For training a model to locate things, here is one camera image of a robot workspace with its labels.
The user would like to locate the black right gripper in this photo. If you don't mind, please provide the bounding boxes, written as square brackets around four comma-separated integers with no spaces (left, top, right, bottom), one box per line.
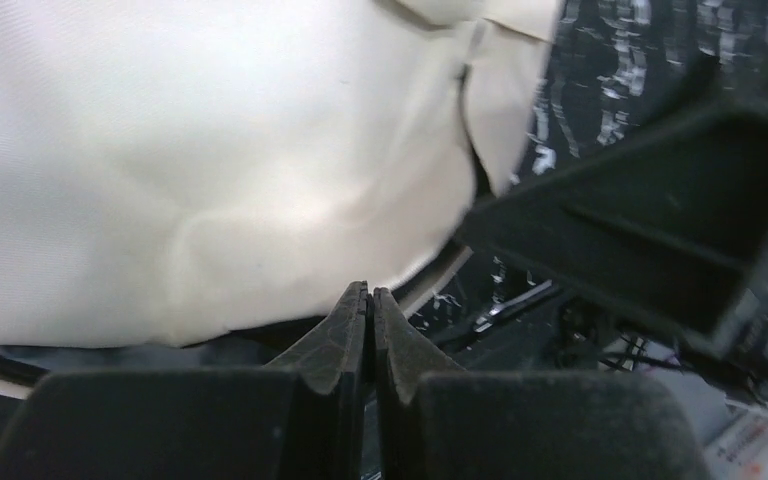
[456,57,768,382]

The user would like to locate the beige student backpack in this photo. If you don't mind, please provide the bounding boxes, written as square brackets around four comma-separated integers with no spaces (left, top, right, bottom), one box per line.
[0,1,564,363]

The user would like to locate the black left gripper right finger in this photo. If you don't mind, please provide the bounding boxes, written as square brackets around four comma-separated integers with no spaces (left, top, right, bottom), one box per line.
[371,288,709,479]

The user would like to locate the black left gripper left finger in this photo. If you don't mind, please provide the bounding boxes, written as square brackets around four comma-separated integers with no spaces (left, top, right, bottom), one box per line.
[0,282,368,479]

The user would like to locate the steel wrench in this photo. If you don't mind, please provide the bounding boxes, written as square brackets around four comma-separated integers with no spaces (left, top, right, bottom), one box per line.
[472,280,558,333]

